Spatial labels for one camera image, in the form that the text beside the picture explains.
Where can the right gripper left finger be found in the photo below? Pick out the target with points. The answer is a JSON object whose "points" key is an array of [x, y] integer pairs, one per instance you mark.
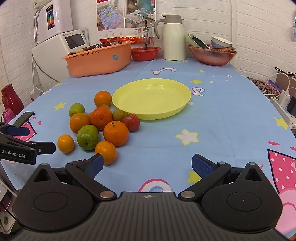
{"points": [[83, 172]]}

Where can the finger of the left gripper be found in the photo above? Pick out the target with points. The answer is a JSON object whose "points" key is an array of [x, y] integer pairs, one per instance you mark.
{"points": [[44, 148], [18, 127]]}

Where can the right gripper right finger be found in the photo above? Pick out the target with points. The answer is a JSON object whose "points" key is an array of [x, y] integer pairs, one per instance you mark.
{"points": [[211, 173]]}

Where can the small orange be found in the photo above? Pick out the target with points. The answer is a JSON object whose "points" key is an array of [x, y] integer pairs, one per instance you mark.
{"points": [[107, 150], [65, 143]]}

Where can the large green guava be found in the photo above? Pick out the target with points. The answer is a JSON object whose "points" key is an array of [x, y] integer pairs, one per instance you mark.
{"points": [[88, 137]]}

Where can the large orange with stem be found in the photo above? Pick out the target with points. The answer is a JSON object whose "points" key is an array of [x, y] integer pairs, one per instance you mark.
{"points": [[116, 133]]}

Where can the small green guava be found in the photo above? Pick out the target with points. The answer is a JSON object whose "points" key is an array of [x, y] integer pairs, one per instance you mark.
{"points": [[76, 108]]}

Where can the orange tangerine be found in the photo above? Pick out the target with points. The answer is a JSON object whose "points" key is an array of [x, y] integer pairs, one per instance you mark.
{"points": [[100, 117]]}

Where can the small brownish green fruit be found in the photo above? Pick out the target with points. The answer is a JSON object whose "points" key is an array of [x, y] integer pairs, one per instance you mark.
{"points": [[118, 115]]}

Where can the red apple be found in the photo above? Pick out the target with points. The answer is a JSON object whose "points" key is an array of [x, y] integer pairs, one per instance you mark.
{"points": [[132, 122]]}

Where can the red thermos flask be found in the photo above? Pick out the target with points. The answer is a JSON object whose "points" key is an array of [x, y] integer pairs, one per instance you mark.
{"points": [[11, 100]]}

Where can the small yellowish fruit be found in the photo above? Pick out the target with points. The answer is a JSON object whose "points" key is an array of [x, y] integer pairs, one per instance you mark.
{"points": [[104, 106]]}

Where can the white countertop appliance with screen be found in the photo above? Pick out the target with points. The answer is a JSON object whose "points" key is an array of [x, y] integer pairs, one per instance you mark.
{"points": [[48, 56]]}

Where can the blue cartoon tablecloth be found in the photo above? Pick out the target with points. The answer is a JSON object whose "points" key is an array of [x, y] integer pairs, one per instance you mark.
{"points": [[228, 119]]}

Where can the yellow plastic plate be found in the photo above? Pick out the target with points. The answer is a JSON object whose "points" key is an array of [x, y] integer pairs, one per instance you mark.
{"points": [[152, 98]]}

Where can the white power strip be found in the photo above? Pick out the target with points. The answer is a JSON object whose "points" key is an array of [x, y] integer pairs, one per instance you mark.
{"points": [[285, 115]]}

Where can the orange plastic basin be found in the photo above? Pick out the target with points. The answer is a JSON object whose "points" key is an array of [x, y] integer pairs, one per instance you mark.
{"points": [[100, 61]]}

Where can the white charger plug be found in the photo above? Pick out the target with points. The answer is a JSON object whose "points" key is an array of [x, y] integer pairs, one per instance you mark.
{"points": [[284, 99]]}

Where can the pink glass bowl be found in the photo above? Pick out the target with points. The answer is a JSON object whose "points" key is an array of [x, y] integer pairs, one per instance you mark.
{"points": [[212, 57]]}

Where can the cardboard box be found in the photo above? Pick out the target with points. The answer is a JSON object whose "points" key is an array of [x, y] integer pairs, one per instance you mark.
{"points": [[283, 82]]}

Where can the steel bowls in basin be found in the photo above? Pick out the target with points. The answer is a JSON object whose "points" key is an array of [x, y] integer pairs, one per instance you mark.
{"points": [[97, 46]]}

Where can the white thermos jug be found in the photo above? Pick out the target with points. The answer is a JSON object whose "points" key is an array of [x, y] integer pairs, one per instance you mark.
{"points": [[174, 39]]}

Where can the white blue ceramic bowl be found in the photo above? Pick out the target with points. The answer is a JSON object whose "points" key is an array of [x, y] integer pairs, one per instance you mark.
{"points": [[218, 42]]}

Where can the red plastic basket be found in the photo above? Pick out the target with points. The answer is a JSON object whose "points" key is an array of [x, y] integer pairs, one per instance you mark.
{"points": [[142, 54]]}

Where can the white tilted dish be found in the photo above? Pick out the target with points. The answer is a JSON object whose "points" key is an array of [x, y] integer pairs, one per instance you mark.
{"points": [[196, 42]]}

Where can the clear glass pitcher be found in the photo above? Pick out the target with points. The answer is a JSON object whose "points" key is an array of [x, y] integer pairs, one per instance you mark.
{"points": [[145, 39]]}

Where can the bedding poster calendar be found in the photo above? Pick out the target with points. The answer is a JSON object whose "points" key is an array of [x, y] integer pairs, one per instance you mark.
{"points": [[122, 18]]}

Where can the white wall water purifier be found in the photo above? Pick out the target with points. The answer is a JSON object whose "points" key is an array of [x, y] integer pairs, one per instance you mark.
{"points": [[51, 19]]}

